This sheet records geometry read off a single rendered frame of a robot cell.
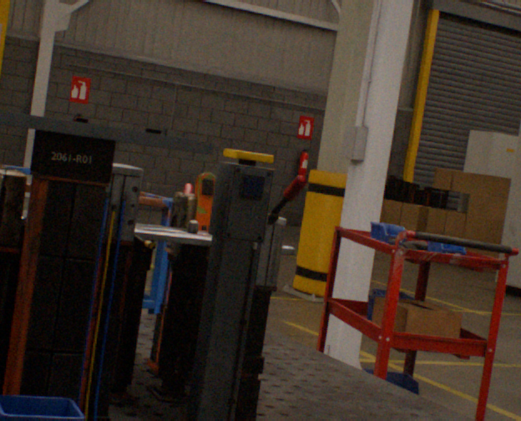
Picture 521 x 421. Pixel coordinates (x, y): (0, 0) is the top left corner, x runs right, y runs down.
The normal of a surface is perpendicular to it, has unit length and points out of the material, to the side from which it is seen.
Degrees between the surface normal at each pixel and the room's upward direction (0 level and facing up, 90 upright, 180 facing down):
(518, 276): 90
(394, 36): 90
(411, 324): 90
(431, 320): 90
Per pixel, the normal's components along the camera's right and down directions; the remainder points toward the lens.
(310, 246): -0.85, -0.10
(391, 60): 0.49, 0.12
